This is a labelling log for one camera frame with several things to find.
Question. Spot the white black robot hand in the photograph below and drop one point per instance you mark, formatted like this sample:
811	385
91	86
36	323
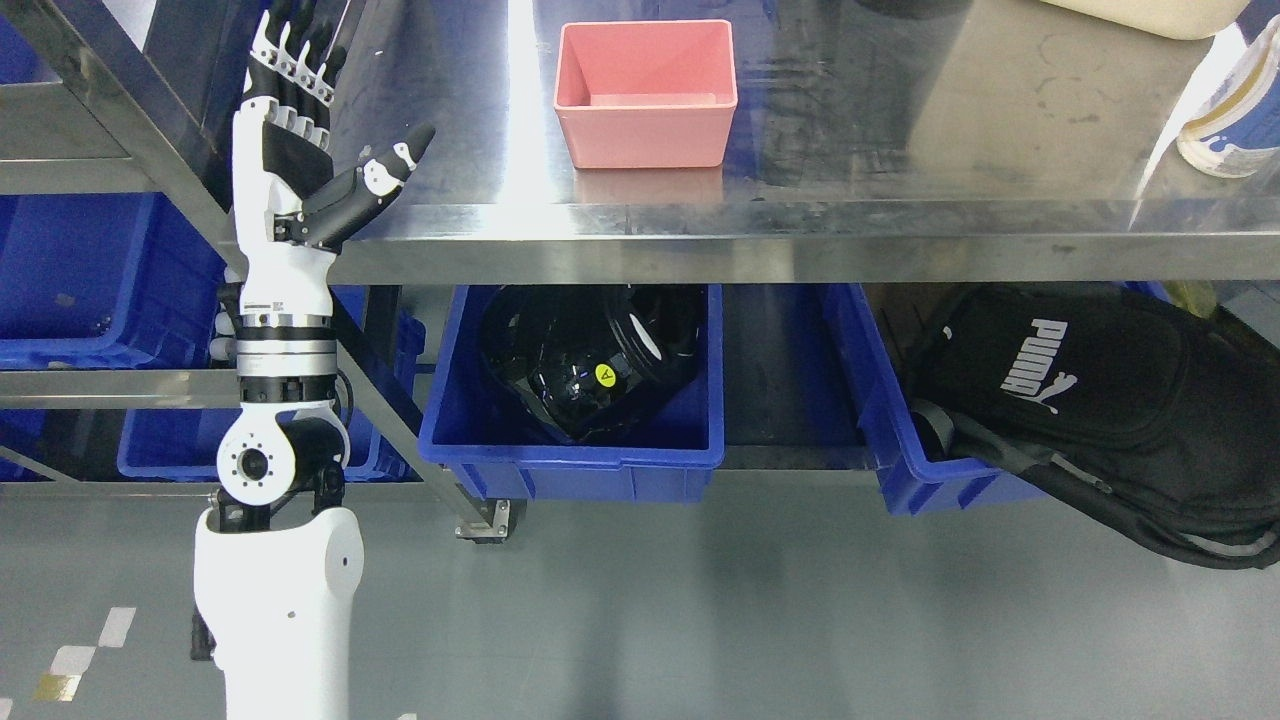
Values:
283	219

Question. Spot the pink plastic storage box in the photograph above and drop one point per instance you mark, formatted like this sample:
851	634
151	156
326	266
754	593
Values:
646	94

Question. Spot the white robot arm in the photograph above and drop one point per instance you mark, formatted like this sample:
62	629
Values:
278	557

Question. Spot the blue shelf bin upper left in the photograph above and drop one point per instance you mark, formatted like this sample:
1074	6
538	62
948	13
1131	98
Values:
105	281

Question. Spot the blue shelf bin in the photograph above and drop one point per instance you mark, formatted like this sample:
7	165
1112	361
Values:
180	444
105	281

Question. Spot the blue shelf bin lower left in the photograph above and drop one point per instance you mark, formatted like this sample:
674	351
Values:
180	444

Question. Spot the beige container on table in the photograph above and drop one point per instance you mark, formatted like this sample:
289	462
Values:
1179	20

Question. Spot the blue bin with helmet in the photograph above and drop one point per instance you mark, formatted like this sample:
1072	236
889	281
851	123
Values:
669	459

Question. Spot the blue bin under backpack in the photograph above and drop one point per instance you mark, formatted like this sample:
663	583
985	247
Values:
873	328

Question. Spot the black Puma backpack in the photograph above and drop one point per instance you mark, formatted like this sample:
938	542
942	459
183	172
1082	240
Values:
1149	419

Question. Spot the white blue bottle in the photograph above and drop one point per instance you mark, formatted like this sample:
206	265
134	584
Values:
1235	133

